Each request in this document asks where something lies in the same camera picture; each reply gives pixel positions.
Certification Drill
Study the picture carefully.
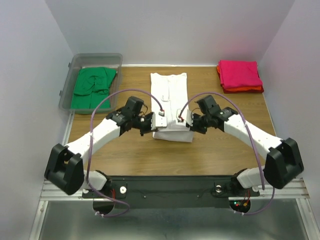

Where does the white t shirt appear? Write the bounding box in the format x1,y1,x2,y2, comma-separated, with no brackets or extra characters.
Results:
150,72,194,143

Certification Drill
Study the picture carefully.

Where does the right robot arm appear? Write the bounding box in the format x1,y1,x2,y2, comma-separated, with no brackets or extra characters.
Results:
185,95,304,190

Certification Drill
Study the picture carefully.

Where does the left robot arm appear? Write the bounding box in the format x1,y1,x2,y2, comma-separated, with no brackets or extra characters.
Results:
44,96,156,195

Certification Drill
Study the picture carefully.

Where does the pink folded t shirt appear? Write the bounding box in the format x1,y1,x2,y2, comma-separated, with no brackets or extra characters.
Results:
217,60,263,91

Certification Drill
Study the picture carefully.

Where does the green t shirt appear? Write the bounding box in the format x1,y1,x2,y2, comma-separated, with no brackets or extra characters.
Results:
70,66,117,110

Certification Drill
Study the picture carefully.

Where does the grey plastic bin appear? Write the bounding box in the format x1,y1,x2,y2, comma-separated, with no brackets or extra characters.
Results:
59,53,123,115

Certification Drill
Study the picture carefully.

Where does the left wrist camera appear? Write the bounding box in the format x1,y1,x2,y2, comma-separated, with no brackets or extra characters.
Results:
150,110,168,132

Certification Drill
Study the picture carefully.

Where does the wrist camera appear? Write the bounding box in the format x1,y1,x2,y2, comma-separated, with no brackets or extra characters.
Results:
150,110,168,132
176,107,193,128

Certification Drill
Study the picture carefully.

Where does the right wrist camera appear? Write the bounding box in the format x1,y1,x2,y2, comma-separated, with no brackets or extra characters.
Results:
176,107,193,128

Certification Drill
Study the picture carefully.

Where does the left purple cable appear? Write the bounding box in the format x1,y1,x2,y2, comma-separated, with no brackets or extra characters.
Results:
84,89,166,218

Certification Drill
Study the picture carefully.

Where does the purple cable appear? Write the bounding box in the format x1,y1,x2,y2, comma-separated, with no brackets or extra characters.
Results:
84,89,166,218
177,91,276,216

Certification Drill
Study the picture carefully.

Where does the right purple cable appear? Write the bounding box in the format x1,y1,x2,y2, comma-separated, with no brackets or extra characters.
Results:
177,91,276,216

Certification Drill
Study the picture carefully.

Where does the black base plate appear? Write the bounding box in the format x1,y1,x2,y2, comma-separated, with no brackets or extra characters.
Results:
82,176,261,210

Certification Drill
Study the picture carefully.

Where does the aluminium frame rail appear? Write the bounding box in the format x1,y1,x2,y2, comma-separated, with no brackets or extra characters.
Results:
40,178,310,201

